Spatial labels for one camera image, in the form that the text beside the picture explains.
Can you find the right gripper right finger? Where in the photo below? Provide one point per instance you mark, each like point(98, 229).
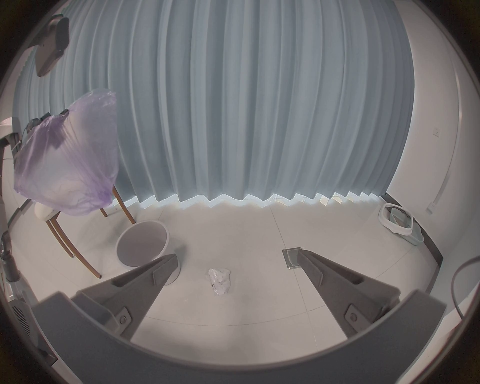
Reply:
point(345, 296)

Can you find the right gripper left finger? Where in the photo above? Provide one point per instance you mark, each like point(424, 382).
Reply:
point(131, 296)

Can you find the white plastic wrapper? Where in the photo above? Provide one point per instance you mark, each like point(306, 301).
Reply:
point(220, 281)

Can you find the purple plastic bag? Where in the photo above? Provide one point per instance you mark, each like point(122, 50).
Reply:
point(71, 161)

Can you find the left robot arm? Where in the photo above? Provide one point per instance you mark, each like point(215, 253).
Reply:
point(11, 144)

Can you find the white trash bin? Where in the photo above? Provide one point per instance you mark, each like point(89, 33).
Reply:
point(140, 243)

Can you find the wooden chair white cushions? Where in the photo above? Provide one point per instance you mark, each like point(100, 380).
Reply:
point(47, 212)

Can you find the pale blue curtain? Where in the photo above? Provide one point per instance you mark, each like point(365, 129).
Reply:
point(243, 97)

